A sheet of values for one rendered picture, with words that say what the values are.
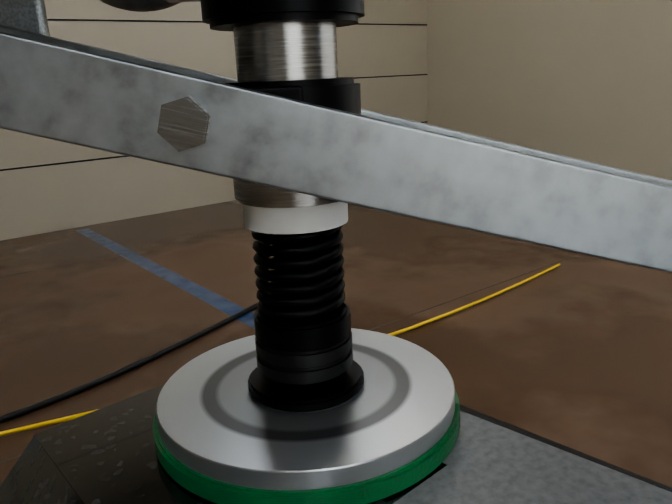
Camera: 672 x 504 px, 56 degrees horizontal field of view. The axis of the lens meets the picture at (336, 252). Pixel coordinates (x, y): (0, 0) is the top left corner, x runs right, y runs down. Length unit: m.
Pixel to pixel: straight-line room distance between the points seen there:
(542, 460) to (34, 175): 4.81
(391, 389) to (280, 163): 0.19
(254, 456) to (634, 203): 0.27
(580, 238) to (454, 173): 0.09
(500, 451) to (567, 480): 0.05
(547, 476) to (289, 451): 0.16
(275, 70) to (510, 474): 0.28
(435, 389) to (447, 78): 6.49
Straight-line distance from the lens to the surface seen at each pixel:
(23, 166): 5.07
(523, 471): 0.43
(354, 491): 0.39
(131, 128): 0.37
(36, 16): 0.53
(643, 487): 0.44
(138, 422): 0.51
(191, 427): 0.43
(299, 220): 0.39
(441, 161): 0.37
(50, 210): 5.14
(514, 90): 6.36
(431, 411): 0.43
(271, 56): 0.39
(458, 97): 6.80
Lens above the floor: 1.05
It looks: 16 degrees down
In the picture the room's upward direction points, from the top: 3 degrees counter-clockwise
